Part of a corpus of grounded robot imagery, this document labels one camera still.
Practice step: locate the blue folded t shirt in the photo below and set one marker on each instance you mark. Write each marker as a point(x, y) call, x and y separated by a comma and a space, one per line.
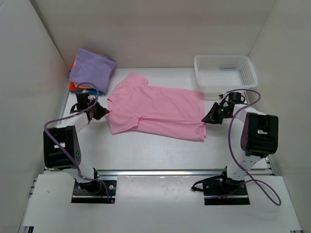
point(95, 92)

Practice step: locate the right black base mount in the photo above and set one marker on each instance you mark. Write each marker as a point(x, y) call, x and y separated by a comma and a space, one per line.
point(221, 190)

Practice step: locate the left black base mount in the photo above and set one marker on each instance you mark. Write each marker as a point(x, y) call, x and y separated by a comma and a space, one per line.
point(94, 192)

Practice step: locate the white plastic basket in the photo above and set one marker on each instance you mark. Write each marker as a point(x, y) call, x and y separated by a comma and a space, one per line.
point(216, 74)

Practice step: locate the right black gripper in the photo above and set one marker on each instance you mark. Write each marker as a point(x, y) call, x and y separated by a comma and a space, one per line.
point(212, 118)

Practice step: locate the purple folded t shirt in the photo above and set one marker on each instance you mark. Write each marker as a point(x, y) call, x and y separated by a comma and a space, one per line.
point(92, 69)

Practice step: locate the pink t shirt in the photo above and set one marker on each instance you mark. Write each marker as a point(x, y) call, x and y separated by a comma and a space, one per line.
point(134, 105)

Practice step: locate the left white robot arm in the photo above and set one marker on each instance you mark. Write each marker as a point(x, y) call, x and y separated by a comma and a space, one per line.
point(60, 139)

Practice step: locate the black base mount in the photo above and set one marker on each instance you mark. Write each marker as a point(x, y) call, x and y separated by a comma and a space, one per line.
point(221, 190)
point(94, 192)

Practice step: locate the orange folded t shirt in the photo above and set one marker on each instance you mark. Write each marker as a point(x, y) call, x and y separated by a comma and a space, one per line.
point(72, 87)

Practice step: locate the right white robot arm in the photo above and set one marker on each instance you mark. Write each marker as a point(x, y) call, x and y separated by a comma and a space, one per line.
point(259, 136)

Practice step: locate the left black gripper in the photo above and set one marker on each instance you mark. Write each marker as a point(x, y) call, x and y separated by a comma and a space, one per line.
point(102, 111)

